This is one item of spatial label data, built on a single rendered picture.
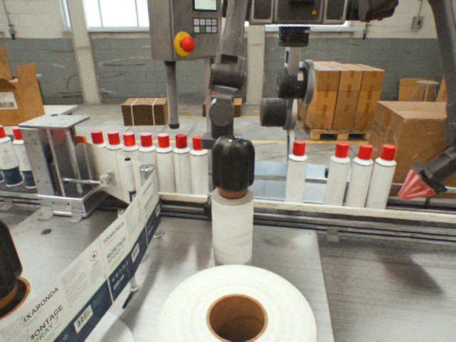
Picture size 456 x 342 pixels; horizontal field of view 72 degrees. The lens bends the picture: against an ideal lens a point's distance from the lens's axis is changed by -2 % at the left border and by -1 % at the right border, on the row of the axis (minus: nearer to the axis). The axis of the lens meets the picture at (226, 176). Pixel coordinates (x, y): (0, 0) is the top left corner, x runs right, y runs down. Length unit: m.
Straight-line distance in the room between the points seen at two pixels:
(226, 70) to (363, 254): 0.58
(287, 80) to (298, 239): 0.82
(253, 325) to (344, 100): 4.01
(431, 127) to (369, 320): 0.63
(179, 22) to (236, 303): 0.67
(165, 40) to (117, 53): 5.78
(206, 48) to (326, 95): 3.43
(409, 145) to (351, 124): 3.38
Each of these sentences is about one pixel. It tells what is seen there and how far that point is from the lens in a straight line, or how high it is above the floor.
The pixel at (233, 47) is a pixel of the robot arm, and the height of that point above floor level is 1.32.
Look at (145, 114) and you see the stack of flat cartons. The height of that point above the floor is 0.17.
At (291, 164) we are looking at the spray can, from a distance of 0.88.
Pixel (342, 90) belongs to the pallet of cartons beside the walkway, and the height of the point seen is 0.65.
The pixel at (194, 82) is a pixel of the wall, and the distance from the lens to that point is 6.40.
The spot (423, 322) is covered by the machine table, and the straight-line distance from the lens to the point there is 0.80.
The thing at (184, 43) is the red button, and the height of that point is 1.33.
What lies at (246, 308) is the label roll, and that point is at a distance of 0.48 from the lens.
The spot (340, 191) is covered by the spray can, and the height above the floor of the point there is 0.96.
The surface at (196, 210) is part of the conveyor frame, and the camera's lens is 0.94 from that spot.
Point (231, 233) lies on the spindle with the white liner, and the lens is 0.63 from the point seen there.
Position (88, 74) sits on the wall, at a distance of 6.85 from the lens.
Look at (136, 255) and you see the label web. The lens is 0.68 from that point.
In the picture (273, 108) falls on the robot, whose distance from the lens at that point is 1.95.
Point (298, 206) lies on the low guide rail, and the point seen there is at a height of 0.91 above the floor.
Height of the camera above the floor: 1.36
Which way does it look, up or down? 25 degrees down
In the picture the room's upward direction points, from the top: straight up
